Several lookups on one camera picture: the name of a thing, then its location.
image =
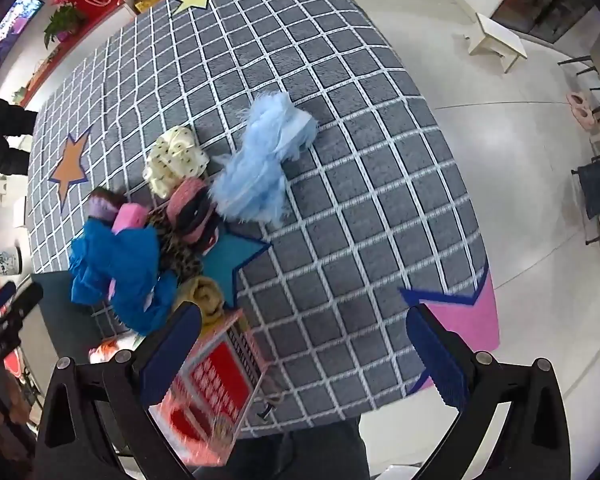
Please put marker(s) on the pink navy knit sock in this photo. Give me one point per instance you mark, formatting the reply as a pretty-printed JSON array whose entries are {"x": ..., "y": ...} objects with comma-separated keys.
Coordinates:
[{"x": 192, "y": 215}]

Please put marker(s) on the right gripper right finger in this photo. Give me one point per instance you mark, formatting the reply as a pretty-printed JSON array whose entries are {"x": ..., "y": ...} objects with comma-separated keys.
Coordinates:
[{"x": 471, "y": 382}]

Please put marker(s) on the grey checkered star rug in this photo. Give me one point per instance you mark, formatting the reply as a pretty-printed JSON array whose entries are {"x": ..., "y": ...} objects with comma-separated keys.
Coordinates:
[{"x": 343, "y": 205}]

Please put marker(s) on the cream dotted scrunchie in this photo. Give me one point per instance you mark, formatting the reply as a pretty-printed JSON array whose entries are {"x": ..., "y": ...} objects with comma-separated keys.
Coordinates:
[{"x": 175, "y": 156}]

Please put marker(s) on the pink sponge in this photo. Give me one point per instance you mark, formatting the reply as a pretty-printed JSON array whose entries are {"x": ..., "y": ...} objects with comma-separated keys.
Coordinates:
[{"x": 130, "y": 216}]

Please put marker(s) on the pink slippers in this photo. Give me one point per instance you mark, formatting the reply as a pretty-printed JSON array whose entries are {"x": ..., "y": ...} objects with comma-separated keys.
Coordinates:
[{"x": 581, "y": 110}]

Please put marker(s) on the leopard print scarf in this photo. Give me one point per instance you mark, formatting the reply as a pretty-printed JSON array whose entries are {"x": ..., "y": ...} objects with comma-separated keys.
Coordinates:
[{"x": 174, "y": 254}]

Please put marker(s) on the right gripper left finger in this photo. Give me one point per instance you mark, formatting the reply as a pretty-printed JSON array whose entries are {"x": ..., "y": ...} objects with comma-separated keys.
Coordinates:
[{"x": 136, "y": 379}]

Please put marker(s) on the blue plastic shoe cover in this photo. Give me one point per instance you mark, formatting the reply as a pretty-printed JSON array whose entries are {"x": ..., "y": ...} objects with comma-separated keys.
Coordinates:
[{"x": 122, "y": 268}]

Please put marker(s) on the white low stool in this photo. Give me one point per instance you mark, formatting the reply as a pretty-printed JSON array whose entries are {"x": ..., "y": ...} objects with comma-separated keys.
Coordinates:
[{"x": 489, "y": 36}]

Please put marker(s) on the dark green storage box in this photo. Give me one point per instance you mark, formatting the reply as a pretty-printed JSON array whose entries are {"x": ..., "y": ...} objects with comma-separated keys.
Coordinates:
[{"x": 74, "y": 329}]

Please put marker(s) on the wall television screen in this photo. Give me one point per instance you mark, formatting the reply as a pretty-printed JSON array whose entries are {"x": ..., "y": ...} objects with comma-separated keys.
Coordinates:
[{"x": 15, "y": 20}]

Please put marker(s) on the red white tv cabinet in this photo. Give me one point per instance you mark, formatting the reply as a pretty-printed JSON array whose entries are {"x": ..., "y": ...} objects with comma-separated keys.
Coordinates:
[{"x": 68, "y": 55}]

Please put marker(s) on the green potted plant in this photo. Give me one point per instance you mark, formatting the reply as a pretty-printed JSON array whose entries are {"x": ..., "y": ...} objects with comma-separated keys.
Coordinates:
[{"x": 65, "y": 21}]

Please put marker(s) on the pink red snack package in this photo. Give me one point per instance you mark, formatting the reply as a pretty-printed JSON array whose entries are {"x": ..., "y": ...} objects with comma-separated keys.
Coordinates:
[{"x": 203, "y": 411}]

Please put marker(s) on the beige fuzzy sock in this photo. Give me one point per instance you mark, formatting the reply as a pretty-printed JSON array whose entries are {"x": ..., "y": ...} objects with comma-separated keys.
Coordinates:
[{"x": 205, "y": 294}]

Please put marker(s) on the light blue fluffy scrunchie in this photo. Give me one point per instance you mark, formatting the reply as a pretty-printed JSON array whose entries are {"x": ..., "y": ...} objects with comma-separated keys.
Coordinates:
[{"x": 251, "y": 187}]

